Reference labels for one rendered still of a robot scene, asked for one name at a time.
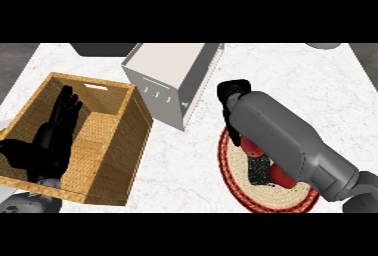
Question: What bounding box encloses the red-rimmed woven placemat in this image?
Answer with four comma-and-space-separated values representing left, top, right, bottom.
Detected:
217, 126, 322, 214

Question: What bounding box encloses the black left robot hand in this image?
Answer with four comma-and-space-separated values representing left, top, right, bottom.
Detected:
0, 85, 84, 184

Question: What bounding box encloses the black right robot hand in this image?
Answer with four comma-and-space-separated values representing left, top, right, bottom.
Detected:
216, 78, 254, 148

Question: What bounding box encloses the white open box shelf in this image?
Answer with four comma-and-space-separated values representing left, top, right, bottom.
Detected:
121, 43, 226, 132

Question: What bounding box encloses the grey round object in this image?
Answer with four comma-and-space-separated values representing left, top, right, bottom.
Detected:
304, 43, 344, 51

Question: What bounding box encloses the wicker basket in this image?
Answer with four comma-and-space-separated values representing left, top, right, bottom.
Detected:
0, 71, 155, 207

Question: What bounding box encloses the dark grey appliance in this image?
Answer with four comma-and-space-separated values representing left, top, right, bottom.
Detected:
70, 43, 140, 58

